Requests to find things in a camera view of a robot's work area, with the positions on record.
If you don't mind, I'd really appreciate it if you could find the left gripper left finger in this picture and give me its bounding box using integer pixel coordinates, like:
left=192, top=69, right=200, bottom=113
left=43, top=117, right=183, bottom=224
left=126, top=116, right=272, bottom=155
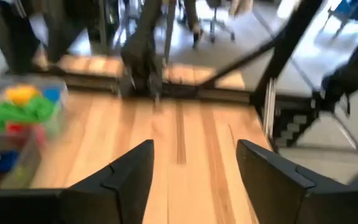
left=0, top=139, right=155, bottom=224

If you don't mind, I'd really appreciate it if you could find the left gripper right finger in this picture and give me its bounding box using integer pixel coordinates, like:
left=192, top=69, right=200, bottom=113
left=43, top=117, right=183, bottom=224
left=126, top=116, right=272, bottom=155
left=235, top=139, right=358, bottom=224

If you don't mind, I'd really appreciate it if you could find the blue toy block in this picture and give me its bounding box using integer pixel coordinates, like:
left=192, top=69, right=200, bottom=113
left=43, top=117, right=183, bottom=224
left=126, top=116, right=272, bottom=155
left=0, top=151, right=20, bottom=175
left=42, top=86, right=62, bottom=103

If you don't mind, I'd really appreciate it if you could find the red toy block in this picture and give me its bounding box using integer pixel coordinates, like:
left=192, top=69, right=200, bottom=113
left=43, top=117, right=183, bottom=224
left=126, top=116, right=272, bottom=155
left=6, top=123, right=28, bottom=134

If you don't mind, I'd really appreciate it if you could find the long green toy block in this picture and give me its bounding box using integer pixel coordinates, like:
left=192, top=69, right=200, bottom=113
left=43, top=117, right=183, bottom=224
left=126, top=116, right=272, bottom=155
left=0, top=101, right=27, bottom=134

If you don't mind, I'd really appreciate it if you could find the yellow toy block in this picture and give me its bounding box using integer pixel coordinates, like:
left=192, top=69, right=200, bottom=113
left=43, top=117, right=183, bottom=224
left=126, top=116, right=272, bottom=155
left=4, top=85, right=40, bottom=106

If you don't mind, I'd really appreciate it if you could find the grey plastic bin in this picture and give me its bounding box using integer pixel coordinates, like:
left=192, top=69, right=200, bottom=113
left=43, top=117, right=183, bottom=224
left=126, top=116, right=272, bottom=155
left=0, top=130, right=43, bottom=190

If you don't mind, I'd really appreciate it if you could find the clear plastic bin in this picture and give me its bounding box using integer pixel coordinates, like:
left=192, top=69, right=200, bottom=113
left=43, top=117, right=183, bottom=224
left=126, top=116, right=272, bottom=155
left=0, top=76, right=70, bottom=147

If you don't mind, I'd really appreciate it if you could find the office chair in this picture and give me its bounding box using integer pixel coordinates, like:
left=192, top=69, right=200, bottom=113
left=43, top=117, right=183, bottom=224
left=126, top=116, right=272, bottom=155
left=204, top=0, right=236, bottom=44

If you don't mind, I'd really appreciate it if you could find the person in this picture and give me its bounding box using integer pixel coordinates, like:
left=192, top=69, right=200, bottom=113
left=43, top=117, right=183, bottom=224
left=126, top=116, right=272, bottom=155
left=181, top=0, right=205, bottom=50

